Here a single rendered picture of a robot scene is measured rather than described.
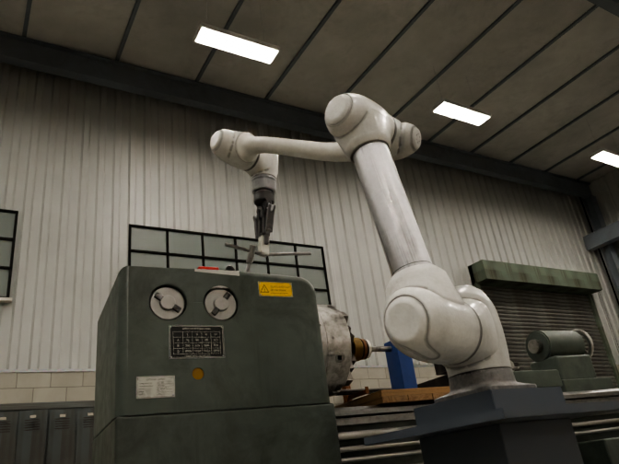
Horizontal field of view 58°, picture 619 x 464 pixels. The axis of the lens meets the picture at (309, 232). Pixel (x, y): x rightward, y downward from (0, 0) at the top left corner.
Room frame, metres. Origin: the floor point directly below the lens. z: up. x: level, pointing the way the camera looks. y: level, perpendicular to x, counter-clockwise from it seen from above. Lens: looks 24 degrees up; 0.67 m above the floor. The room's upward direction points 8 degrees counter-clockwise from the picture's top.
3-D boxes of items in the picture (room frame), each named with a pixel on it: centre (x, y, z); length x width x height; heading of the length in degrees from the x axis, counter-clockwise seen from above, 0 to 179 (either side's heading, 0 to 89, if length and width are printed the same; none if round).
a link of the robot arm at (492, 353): (1.40, -0.36, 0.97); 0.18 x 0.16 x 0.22; 142
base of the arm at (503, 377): (1.42, -0.39, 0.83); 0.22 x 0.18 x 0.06; 125
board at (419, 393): (2.06, -0.20, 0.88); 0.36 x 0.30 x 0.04; 29
